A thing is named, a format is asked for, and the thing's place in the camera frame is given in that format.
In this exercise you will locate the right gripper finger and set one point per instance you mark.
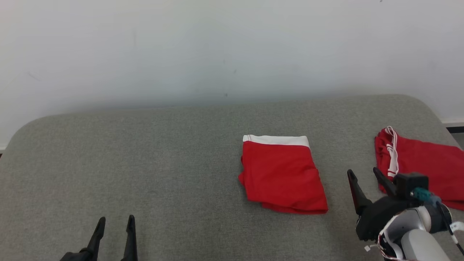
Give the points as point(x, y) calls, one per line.
point(385, 183)
point(359, 195)

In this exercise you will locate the red shorts with white stripe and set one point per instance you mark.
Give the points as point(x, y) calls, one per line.
point(282, 177)

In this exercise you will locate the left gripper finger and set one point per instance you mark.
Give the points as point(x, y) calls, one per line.
point(130, 239)
point(96, 239)

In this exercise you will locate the red and white jersey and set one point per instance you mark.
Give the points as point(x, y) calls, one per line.
point(427, 163)

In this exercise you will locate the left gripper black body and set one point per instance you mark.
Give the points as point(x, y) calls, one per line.
point(76, 255)

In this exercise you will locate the grey fabric sofa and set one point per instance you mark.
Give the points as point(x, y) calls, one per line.
point(145, 163)

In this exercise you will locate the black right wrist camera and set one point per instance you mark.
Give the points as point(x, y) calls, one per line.
point(409, 183)

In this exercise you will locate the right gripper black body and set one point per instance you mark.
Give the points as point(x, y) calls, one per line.
point(377, 219)

